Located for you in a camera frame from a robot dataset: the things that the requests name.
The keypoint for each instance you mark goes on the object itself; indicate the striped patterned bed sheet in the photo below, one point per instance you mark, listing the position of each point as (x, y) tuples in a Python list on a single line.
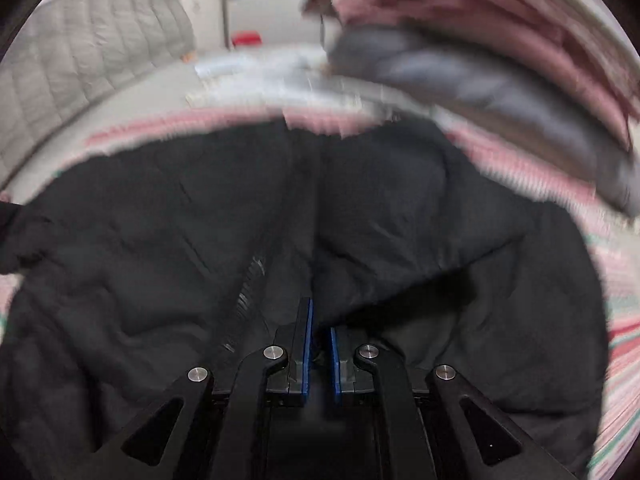
[(550, 179)]

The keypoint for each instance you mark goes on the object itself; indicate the black puffer jacket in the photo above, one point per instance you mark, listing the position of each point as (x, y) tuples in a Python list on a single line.
[(350, 239)]

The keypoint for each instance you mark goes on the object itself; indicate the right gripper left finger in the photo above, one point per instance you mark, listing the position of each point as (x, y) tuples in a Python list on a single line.
[(205, 426)]

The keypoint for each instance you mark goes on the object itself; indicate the pink folded blanket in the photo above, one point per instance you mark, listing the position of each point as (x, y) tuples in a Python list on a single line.
[(540, 34)]

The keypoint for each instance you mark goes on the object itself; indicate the red object by wall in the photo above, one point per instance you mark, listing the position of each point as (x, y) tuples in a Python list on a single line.
[(247, 39)]

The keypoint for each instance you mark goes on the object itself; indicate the grey quilted mattress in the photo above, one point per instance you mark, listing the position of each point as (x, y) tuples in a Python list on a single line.
[(72, 54)]

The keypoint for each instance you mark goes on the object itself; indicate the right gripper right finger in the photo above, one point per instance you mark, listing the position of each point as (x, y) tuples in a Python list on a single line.
[(432, 425)]

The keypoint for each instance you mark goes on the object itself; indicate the grey folded quilt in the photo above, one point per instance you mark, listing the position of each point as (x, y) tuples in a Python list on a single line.
[(497, 94)]

